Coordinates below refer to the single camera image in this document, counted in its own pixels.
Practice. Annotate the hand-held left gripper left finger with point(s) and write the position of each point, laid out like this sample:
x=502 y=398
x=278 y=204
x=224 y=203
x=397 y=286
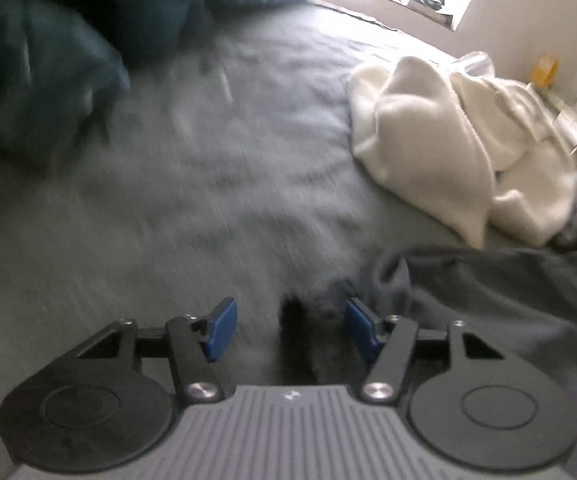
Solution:
x=221 y=330

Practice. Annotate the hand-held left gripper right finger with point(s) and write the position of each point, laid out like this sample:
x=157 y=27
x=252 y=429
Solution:
x=361 y=330

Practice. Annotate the dark grey garment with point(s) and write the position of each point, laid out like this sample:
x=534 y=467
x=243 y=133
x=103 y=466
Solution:
x=493 y=300

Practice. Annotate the grey bed blanket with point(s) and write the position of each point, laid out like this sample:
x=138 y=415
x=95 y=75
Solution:
x=218 y=160

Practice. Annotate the white fluffy sweater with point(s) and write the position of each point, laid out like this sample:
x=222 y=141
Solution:
x=418 y=140

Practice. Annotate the plaid garment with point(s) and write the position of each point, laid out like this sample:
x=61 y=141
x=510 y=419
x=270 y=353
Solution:
x=571 y=237

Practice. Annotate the pale wooden desk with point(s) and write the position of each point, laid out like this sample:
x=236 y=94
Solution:
x=566 y=115

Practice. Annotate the yellow box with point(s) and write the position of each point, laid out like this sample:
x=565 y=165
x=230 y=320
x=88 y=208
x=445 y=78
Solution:
x=543 y=70

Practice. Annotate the blue duvet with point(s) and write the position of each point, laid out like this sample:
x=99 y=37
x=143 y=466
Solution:
x=68 y=25

